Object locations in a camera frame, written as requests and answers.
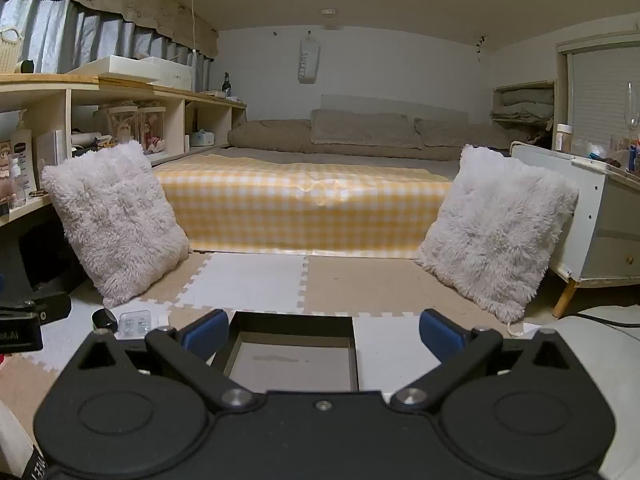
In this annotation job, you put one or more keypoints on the white hanging wall sign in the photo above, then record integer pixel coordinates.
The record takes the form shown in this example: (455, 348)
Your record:
(308, 60)

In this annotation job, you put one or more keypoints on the clear doll display case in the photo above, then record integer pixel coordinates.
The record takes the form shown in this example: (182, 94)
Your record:
(152, 130)
(122, 127)

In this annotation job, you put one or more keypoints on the small black round object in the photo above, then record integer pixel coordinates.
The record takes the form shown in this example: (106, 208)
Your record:
(103, 319)

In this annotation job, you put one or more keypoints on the white window blind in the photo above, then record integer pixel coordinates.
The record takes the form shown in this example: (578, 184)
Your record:
(600, 95)

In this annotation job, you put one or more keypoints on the tissue box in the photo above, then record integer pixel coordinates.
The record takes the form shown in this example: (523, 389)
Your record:
(201, 138)

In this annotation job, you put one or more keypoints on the white cabinet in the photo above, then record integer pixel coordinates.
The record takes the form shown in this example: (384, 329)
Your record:
(605, 225)

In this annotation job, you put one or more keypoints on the dark glass bottle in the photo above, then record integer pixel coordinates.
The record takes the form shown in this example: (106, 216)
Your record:
(226, 85)

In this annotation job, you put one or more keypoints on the white storage box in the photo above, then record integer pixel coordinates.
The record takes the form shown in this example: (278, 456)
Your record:
(172, 77)

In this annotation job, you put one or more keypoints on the folded beige bedding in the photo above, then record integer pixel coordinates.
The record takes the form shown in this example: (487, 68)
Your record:
(525, 102)

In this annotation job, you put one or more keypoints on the wooden shelf unit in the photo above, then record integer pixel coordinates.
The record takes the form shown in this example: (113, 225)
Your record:
(50, 82)

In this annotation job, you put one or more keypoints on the white lidded jar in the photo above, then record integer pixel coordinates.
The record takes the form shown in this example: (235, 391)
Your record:
(562, 139)

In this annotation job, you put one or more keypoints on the yellow checkered bed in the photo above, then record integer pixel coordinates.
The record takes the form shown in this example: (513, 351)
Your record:
(280, 200)

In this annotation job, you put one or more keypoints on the white wicker basket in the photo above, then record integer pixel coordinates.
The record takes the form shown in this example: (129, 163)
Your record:
(9, 52)

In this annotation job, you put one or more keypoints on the white lotion pump bottle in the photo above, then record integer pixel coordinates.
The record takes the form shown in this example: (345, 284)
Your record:
(22, 152)

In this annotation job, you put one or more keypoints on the beige rolled duvet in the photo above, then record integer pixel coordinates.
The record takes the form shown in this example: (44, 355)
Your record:
(265, 135)

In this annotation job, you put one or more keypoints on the white flat tray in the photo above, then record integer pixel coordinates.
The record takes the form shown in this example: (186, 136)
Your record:
(115, 66)

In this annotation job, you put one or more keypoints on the beige bed pillow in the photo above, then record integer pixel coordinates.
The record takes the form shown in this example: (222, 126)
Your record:
(365, 127)
(455, 135)

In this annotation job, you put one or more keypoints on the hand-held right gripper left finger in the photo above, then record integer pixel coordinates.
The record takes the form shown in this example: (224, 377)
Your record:
(206, 336)

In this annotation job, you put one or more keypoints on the white headboard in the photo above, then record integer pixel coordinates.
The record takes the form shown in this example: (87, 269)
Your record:
(440, 112)

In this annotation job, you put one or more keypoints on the beige white foam puzzle mat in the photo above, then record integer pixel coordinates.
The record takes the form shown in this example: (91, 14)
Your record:
(350, 285)

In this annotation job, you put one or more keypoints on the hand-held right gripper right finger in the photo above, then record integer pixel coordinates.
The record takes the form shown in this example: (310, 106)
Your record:
(441, 337)

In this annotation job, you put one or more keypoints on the grey curtain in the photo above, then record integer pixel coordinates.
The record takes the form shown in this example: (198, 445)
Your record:
(90, 40)

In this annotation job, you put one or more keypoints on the clear plastic case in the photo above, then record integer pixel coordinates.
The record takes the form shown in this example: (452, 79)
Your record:
(134, 323)

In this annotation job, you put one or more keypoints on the fluffy white pillow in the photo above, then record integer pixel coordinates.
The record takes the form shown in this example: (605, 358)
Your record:
(117, 220)
(500, 230)

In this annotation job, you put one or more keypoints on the white paper bag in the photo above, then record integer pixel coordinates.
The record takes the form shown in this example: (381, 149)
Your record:
(15, 440)

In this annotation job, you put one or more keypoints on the black box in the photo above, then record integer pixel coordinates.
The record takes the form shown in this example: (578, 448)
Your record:
(290, 360)

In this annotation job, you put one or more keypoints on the dark bulky object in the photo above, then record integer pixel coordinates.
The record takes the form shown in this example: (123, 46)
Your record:
(40, 255)

